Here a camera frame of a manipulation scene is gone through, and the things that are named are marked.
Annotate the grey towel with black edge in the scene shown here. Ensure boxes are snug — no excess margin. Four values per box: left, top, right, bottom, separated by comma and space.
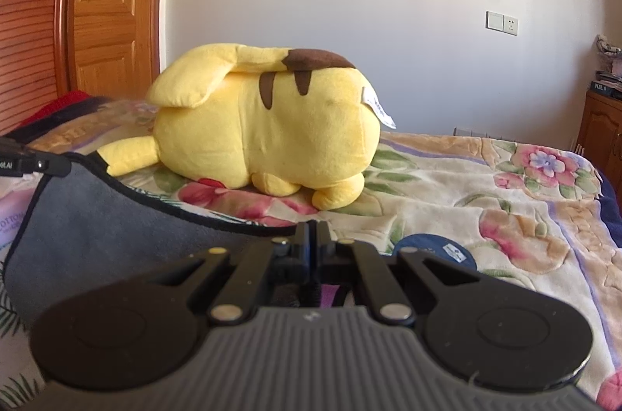
0, 151, 303, 330

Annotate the floral blanket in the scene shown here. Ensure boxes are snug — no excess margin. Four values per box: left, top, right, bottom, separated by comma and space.
0, 100, 622, 411

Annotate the dark blue cloth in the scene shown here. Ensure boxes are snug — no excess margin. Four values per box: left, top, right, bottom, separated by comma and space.
599, 170, 622, 249

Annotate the wooden cabinet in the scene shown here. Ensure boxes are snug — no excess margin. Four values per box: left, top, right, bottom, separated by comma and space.
575, 89, 622, 191

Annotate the wooden louvered wardrobe door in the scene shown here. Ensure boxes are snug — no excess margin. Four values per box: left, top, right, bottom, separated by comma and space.
0, 0, 81, 136

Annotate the red cloth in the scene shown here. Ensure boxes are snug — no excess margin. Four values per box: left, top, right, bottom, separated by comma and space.
28, 89, 100, 122

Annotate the purple tissue pack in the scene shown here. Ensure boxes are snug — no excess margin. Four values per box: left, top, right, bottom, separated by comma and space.
0, 180, 37, 249

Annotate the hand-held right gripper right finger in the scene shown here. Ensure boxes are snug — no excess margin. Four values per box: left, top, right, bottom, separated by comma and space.
318, 220, 483, 326

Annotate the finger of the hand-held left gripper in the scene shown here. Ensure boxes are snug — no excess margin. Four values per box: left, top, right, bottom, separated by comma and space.
24, 149, 73, 179

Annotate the dark blue round lid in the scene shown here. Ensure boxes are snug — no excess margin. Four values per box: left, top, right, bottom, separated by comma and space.
393, 233, 479, 272

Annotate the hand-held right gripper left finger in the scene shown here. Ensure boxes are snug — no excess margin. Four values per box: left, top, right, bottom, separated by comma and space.
159, 220, 311, 325

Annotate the yellow plush toy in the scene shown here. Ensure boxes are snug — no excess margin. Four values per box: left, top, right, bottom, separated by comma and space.
96, 43, 398, 212

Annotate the white wall switch and socket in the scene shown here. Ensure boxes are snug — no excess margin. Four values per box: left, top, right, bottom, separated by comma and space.
485, 9, 519, 37

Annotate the stack of books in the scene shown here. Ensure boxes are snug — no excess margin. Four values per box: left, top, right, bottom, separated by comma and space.
589, 70, 622, 101

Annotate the purple cloth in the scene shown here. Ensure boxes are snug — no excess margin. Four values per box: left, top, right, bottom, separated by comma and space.
317, 285, 351, 309

